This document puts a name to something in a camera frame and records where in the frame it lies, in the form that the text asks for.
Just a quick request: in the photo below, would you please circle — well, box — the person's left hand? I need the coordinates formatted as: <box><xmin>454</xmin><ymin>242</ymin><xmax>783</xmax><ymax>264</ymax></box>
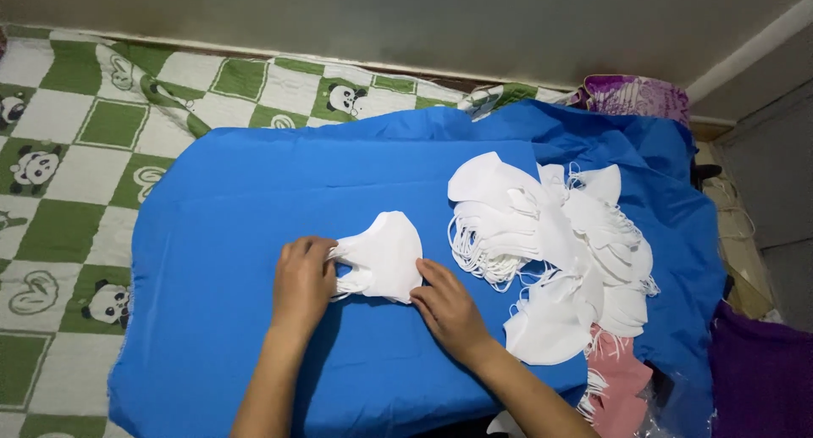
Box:
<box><xmin>272</xmin><ymin>236</ymin><xmax>339</xmax><ymax>332</ymax></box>

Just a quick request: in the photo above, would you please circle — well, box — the person's right hand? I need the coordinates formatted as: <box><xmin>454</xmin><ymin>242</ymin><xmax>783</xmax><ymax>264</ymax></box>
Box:
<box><xmin>409</xmin><ymin>258</ymin><xmax>495</xmax><ymax>363</ymax></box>

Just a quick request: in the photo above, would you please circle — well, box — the small stack of white masks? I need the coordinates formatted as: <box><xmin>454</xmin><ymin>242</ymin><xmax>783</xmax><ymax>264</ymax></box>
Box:
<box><xmin>327</xmin><ymin>211</ymin><xmax>424</xmax><ymax>304</ymax></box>

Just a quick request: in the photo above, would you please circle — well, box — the blue cloth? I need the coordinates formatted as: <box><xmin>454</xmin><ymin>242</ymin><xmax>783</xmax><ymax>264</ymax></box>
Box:
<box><xmin>107</xmin><ymin>100</ymin><xmax>727</xmax><ymax>438</ymax></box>

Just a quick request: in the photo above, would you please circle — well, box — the large heap of white masks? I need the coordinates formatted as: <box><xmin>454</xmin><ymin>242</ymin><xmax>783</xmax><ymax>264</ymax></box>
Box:
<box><xmin>447</xmin><ymin>151</ymin><xmax>660</xmax><ymax>366</ymax></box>

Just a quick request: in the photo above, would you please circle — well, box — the green checkered panda bedsheet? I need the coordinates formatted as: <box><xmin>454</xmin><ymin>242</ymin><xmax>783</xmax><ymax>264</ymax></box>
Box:
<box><xmin>0</xmin><ymin>24</ymin><xmax>569</xmax><ymax>438</ymax></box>

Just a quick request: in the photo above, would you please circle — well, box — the pile of pink masks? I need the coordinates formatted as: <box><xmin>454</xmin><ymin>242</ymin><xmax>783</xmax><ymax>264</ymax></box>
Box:
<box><xmin>577</xmin><ymin>324</ymin><xmax>654</xmax><ymax>438</ymax></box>

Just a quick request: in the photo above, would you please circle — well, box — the purple patterned pillow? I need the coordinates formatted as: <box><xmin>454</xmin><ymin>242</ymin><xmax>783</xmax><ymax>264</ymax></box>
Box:
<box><xmin>565</xmin><ymin>75</ymin><xmax>691</xmax><ymax>129</ymax></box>

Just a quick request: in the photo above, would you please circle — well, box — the clear plastic bag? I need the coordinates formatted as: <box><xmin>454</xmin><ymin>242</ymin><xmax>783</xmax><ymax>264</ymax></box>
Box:
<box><xmin>635</xmin><ymin>368</ymin><xmax>719</xmax><ymax>438</ymax></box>

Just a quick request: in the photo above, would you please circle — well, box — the dark purple blanket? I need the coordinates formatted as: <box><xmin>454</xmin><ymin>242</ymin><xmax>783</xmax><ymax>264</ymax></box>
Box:
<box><xmin>708</xmin><ymin>300</ymin><xmax>813</xmax><ymax>438</ymax></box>

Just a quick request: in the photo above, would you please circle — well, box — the white cord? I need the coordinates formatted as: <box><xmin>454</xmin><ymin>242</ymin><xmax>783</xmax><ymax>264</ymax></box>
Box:
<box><xmin>702</xmin><ymin>174</ymin><xmax>757</xmax><ymax>242</ymax></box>

